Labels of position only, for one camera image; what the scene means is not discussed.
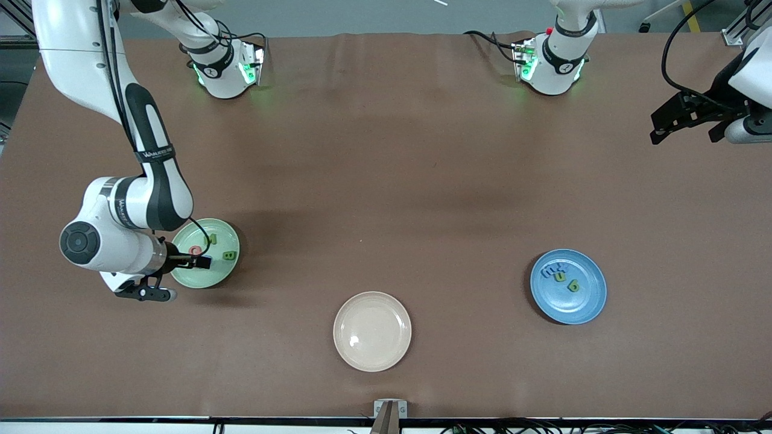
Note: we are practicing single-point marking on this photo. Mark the brown table cover mat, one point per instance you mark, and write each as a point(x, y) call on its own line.
point(422, 181)

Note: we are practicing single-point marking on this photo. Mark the white stand leg with caster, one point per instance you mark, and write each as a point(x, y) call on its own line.
point(645, 27)

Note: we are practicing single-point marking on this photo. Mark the blue round plate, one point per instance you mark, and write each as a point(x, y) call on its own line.
point(568, 304)

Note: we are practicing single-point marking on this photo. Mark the beige round plate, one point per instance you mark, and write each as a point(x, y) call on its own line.
point(372, 331)

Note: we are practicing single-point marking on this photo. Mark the blue lowercase letter m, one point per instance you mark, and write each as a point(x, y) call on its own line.
point(547, 272)

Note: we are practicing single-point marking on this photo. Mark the black table edge strip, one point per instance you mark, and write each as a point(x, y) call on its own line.
point(271, 421)

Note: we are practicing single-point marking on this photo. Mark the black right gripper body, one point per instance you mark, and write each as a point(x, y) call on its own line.
point(172, 257)

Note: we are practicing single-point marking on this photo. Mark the green lowercase letter n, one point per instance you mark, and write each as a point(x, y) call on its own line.
point(560, 277)

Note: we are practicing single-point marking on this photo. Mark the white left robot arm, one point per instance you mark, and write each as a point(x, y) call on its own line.
point(561, 60)

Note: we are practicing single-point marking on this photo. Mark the green lowercase letter q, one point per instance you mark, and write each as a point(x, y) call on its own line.
point(573, 286)

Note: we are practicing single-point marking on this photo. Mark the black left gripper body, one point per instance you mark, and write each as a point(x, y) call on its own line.
point(715, 103)

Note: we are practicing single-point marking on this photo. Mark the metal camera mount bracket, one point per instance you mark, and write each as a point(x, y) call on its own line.
point(389, 410)

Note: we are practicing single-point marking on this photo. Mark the silver base connector bracket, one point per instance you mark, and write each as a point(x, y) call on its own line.
point(523, 57)
point(256, 60)

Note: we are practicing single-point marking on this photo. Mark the red capital letter Q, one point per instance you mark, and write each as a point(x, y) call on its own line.
point(192, 249)

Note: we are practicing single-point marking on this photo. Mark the light green round plate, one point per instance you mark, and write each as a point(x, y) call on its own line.
point(220, 274)

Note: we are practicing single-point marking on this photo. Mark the yellow floor tape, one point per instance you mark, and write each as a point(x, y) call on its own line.
point(692, 18)

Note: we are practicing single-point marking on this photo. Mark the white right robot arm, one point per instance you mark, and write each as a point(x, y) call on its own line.
point(102, 60)

